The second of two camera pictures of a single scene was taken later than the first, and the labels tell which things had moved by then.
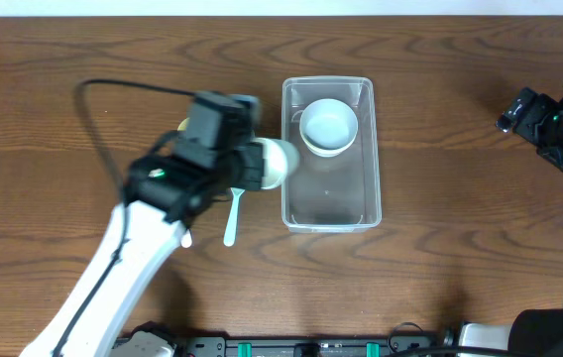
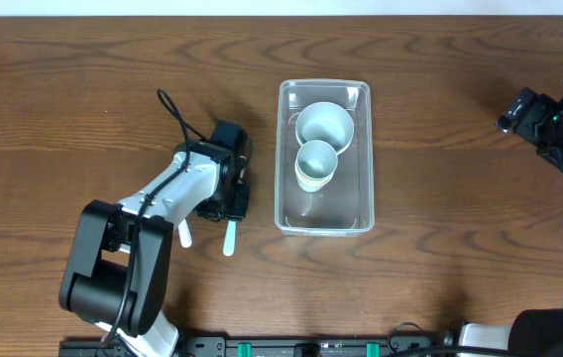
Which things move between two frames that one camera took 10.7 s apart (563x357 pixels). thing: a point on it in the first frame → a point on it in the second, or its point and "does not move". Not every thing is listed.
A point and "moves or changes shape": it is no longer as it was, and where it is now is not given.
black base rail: x=306 y=345 does not move
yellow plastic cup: x=182 y=124 moves or changes shape
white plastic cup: x=281 y=162 → x=313 y=182
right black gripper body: x=557 y=134 does not move
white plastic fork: x=186 y=239 does not move
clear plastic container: x=337 y=186 does not move
